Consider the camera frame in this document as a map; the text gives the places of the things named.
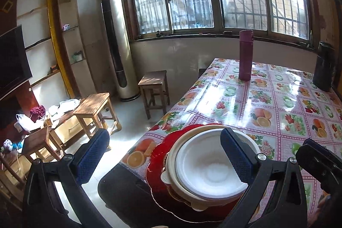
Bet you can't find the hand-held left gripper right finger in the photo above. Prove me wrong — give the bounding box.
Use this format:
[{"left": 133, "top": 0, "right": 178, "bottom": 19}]
[{"left": 220, "top": 128, "right": 308, "bottom": 228}]

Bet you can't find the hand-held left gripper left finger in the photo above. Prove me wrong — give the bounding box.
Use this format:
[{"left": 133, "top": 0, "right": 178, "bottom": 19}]
[{"left": 23, "top": 129, "right": 113, "bottom": 228}]

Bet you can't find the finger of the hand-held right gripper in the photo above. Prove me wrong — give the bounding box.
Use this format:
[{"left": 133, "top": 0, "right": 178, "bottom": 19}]
[
  {"left": 303, "top": 138, "right": 342, "bottom": 162},
  {"left": 296, "top": 145, "right": 342, "bottom": 192}
]

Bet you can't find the white paper bowl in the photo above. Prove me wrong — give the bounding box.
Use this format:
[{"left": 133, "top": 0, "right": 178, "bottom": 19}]
[{"left": 175, "top": 130, "right": 250, "bottom": 199}]

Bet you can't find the large beige bowl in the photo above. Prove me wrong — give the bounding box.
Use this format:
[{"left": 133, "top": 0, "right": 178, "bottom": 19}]
[{"left": 160, "top": 124, "right": 262, "bottom": 212}]

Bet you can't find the red flower-shaped plate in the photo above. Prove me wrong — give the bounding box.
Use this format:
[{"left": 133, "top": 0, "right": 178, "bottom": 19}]
[{"left": 146, "top": 123, "right": 242, "bottom": 224}]

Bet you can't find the low wooden table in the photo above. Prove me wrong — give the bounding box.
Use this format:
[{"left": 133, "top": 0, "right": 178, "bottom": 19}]
[{"left": 16, "top": 108, "right": 90, "bottom": 154}]

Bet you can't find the dark cloth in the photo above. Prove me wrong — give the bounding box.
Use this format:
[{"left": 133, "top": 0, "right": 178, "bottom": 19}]
[{"left": 97, "top": 164, "right": 167, "bottom": 228}]

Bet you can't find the light wooden stool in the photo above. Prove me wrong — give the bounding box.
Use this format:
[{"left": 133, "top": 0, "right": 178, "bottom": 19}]
[
  {"left": 73, "top": 93, "right": 120, "bottom": 138},
  {"left": 21, "top": 126, "right": 66, "bottom": 164}
]

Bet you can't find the white cloth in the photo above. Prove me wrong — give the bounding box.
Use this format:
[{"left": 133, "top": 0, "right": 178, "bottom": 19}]
[{"left": 48, "top": 99, "right": 81, "bottom": 122}]

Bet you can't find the floral printed tablecloth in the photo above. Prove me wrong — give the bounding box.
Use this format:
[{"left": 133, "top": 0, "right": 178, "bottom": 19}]
[{"left": 120, "top": 58, "right": 342, "bottom": 228}]

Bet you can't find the maroon cloth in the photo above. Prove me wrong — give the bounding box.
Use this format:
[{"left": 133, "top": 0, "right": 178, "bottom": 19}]
[{"left": 29, "top": 106, "right": 46, "bottom": 122}]

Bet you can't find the white plastic bag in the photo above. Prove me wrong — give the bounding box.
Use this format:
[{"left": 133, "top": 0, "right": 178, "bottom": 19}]
[{"left": 15, "top": 113, "right": 44, "bottom": 132}]

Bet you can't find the black cylindrical container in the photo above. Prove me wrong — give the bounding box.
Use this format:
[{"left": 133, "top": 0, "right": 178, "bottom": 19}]
[{"left": 313, "top": 41, "right": 336, "bottom": 92}]

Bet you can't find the small white toy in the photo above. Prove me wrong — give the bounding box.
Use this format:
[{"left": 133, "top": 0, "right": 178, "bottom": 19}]
[{"left": 1, "top": 138, "right": 14, "bottom": 152}]

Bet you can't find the dark wooden stool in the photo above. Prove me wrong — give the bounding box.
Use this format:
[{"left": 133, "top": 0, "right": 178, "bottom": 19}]
[{"left": 137, "top": 70, "right": 171, "bottom": 119}]

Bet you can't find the maroon bottle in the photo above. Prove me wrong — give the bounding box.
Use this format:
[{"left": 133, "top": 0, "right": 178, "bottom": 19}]
[{"left": 239, "top": 29, "right": 254, "bottom": 81}]

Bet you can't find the tower air conditioner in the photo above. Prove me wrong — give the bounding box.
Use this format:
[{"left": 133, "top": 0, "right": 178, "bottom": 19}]
[{"left": 96, "top": 0, "right": 141, "bottom": 102}]

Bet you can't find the black television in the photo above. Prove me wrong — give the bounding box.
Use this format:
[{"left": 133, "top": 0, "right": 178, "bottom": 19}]
[{"left": 0, "top": 24, "right": 33, "bottom": 100}]

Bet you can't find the wall shelf unit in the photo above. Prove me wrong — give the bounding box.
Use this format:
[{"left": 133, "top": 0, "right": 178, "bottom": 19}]
[{"left": 16, "top": 0, "right": 86, "bottom": 100}]

